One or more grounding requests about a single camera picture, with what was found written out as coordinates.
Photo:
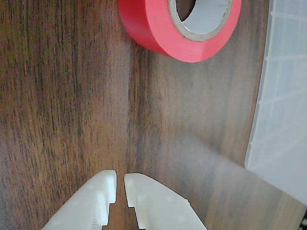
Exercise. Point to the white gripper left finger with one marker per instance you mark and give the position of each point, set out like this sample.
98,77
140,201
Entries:
91,203

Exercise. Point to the red tape roll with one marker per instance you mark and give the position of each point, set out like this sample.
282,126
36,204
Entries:
156,28

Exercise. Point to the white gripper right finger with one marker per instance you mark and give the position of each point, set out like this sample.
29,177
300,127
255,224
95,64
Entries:
158,206

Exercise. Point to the clear plastic box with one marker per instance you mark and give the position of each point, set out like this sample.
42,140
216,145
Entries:
283,95

